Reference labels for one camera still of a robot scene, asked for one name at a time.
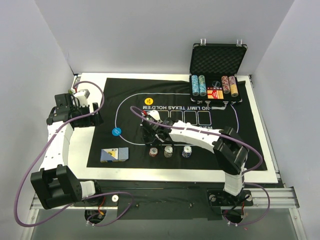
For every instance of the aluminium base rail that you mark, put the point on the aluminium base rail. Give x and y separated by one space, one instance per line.
277 197

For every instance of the yellow dealer button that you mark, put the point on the yellow dealer button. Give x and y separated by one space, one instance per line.
148 101

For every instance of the red white chip stack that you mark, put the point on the red white chip stack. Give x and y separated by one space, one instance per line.
153 151

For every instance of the blue chip row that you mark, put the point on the blue chip row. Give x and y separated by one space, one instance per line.
195 85
202 85

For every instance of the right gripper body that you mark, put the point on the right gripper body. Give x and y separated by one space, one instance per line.
148 130

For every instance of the tan chip row in case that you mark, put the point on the tan chip row in case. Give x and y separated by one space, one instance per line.
233 86

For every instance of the black poker table mat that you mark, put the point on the black poker table mat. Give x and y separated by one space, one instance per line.
170 100

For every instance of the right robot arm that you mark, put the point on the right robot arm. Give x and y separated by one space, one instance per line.
225 144

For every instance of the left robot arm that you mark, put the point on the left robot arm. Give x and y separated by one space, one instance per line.
54 183

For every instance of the blue white chip stack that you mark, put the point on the blue white chip stack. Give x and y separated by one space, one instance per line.
187 151

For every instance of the blue playing card deck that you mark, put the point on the blue playing card deck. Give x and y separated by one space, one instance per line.
110 155

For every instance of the black poker chip case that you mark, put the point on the black poker chip case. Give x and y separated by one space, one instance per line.
214 60

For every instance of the blue chip row left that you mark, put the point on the blue chip row left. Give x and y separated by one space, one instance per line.
195 85

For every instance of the red orange card deck box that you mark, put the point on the red orange card deck box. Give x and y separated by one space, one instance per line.
215 94

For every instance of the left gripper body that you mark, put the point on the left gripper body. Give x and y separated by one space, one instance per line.
88 115

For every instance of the grey white chip stack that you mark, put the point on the grey white chip stack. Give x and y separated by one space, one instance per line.
168 151

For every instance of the blue chip row right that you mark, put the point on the blue chip row right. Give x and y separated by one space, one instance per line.
202 85

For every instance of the blue round button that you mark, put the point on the blue round button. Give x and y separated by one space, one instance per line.
116 131

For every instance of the red chip row in case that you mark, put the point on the red chip row in case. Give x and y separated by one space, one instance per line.
225 84

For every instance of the clear round button in case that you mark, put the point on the clear round button in case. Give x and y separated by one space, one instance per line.
216 84

